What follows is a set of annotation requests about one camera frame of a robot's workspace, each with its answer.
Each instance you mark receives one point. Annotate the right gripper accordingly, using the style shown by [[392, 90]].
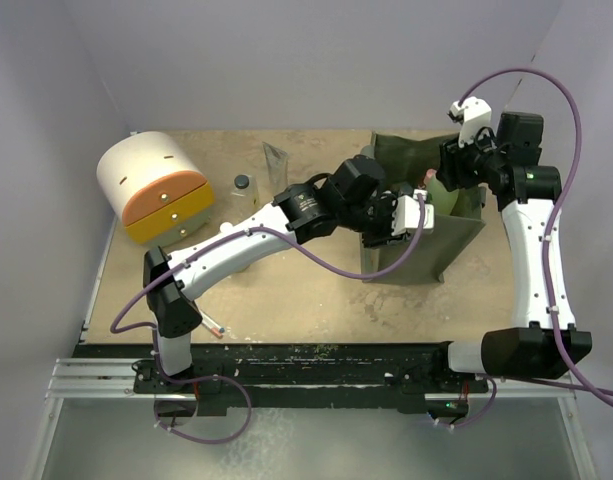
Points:
[[452, 170]]

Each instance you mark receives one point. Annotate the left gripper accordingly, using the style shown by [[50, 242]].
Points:
[[386, 232]]

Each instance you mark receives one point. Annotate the green bottle beige cap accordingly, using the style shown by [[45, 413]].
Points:
[[443, 200]]

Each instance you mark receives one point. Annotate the green canvas bag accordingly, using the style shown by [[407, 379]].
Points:
[[406, 162]]

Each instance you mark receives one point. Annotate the clear bottle yellow label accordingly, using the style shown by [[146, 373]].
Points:
[[246, 193]]

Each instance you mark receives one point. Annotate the green pump bottle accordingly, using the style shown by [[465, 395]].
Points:
[[226, 227]]

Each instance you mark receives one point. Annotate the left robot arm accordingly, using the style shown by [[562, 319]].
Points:
[[354, 197]]

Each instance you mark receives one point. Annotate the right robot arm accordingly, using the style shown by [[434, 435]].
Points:
[[543, 341]]

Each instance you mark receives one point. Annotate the silver squeeze tube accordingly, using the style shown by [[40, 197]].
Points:
[[277, 167]]

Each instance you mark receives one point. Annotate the orange capped pen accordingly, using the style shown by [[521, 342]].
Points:
[[215, 329]]

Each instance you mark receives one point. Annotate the white round drawer box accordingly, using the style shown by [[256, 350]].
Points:
[[156, 191]]

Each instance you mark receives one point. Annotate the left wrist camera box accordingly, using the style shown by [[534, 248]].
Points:
[[413, 212]]

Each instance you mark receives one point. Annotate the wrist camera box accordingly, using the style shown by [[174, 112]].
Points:
[[473, 114], [413, 212]]

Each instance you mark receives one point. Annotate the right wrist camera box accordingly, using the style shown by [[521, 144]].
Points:
[[473, 114]]

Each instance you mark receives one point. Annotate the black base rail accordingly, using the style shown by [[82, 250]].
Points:
[[410, 378]]

